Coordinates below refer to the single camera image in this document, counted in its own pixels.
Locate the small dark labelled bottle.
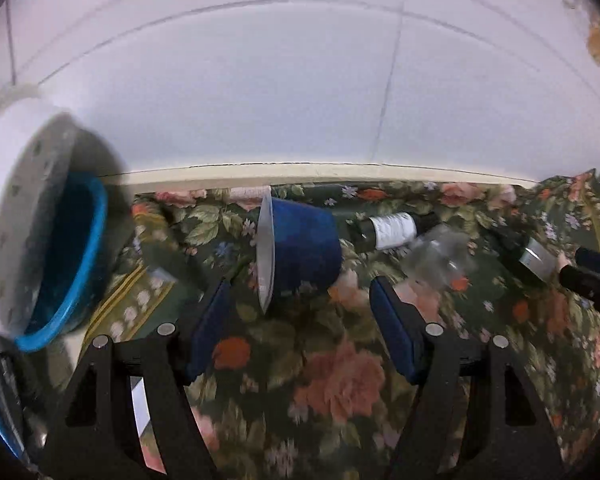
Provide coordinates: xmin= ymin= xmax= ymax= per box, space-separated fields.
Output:
xmin=348 ymin=212 xmax=440 ymax=252

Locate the blue coffee capsule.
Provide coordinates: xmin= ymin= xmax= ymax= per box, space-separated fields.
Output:
xmin=256 ymin=194 xmax=342 ymax=316

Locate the blue plastic basin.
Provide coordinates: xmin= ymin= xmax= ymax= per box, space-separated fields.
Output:
xmin=16 ymin=172 xmax=108 ymax=353

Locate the floral green tablecloth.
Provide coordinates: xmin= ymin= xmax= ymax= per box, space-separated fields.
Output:
xmin=86 ymin=171 xmax=600 ymax=479

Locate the white perforated colander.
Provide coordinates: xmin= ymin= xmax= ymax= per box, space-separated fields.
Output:
xmin=0 ymin=84 xmax=122 ymax=339

